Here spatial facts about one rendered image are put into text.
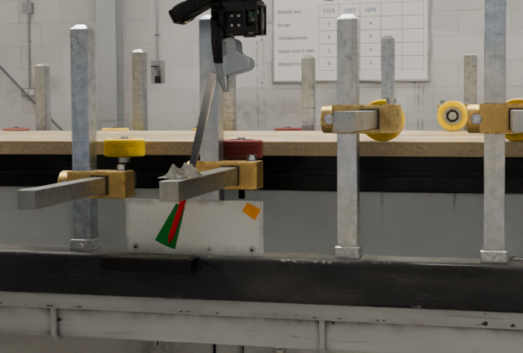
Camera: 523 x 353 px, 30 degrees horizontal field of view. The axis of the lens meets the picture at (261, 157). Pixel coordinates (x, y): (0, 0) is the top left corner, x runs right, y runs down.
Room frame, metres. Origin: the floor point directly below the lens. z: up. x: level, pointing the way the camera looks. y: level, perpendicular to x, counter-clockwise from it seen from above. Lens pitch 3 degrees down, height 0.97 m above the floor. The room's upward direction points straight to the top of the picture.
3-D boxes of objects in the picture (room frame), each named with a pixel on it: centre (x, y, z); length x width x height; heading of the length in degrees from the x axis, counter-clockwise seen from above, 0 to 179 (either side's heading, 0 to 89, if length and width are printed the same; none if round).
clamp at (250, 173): (1.77, 0.07, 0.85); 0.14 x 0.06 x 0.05; 76
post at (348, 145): (1.71, -0.15, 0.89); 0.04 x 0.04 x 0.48; 76
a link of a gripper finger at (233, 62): (1.67, 0.05, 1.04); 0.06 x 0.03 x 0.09; 76
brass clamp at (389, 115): (1.71, -0.17, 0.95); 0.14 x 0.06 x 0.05; 76
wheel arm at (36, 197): (1.73, 0.32, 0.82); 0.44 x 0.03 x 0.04; 166
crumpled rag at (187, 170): (1.49, 0.12, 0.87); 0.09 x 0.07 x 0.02; 166
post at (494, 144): (1.66, -0.40, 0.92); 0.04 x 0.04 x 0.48; 76
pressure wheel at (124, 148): (1.92, 0.27, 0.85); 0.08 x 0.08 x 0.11
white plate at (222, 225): (1.76, 0.12, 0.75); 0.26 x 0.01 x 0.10; 76
